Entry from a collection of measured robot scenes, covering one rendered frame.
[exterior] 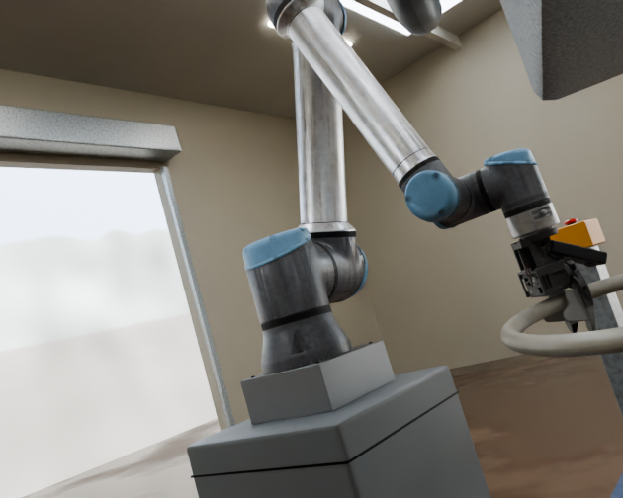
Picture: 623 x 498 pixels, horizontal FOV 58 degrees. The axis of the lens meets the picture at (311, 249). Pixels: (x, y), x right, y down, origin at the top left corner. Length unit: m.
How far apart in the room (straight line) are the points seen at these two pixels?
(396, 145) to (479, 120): 6.33
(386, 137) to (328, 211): 0.28
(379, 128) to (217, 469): 0.71
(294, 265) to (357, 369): 0.24
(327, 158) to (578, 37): 0.98
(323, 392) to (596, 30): 0.81
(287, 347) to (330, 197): 0.38
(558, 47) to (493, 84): 7.04
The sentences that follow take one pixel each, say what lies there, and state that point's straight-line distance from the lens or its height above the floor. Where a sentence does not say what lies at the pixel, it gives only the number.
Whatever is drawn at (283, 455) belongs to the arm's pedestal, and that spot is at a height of 0.81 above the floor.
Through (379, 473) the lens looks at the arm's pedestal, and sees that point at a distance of 0.97.
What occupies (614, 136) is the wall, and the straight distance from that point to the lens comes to 6.91.
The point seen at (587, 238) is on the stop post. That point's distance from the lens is 1.84.
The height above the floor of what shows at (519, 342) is 0.89.
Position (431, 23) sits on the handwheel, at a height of 1.10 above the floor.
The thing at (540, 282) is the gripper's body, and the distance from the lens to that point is 1.12.
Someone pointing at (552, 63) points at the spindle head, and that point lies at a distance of 0.37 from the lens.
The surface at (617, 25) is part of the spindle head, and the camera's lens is 0.35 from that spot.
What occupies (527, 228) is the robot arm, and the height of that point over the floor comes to 1.06.
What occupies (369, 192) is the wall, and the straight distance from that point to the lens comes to 8.06.
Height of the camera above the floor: 1.00
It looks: 8 degrees up
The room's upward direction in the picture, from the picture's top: 17 degrees counter-clockwise
